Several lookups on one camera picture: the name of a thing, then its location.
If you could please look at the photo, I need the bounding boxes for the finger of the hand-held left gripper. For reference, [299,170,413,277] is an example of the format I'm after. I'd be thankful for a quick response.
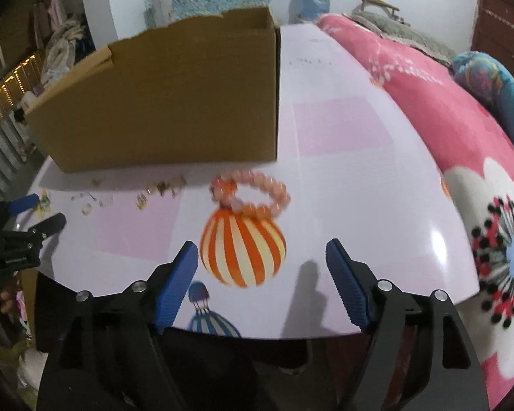
[25,212,68,245]
[0,194,40,216]

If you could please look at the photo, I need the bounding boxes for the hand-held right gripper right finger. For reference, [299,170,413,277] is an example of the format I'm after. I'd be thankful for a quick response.
[325,238,490,411]

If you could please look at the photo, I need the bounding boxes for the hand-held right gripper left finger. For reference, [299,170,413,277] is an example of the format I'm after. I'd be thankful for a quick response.
[35,240,199,411]

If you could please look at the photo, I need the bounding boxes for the small jewellery pieces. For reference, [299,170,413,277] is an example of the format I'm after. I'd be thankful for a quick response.
[71,175,188,215]

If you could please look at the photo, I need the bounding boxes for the pink bead bracelet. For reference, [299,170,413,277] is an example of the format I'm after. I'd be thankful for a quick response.
[210,170,291,219]

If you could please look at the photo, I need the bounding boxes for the brown cardboard box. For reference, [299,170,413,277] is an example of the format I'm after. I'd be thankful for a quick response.
[25,6,282,175]

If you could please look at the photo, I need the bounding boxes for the green fluffy rug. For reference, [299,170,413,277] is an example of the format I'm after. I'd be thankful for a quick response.
[0,329,44,399]

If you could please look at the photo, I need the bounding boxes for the metal railing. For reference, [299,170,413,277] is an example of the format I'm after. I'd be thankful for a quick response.
[0,49,48,167]

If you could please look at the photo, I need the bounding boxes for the pile of clothes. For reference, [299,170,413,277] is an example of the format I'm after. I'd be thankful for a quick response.
[40,19,90,86]

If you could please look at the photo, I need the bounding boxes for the hanging pink garment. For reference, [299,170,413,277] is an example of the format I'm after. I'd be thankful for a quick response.
[34,0,67,39]

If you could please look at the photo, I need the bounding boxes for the pink floral blanket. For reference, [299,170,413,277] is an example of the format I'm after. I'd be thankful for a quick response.
[316,13,514,411]

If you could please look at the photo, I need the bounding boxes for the blue floral blanket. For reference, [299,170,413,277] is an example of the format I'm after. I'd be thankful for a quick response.
[452,51,514,159]

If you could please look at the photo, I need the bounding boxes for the blue water jug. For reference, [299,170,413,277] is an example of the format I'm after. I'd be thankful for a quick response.
[299,0,332,24]

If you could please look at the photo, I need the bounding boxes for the wooden chair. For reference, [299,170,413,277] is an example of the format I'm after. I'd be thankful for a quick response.
[360,0,401,20]

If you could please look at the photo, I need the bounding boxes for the brown door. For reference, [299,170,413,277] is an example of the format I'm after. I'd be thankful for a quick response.
[470,0,514,75]

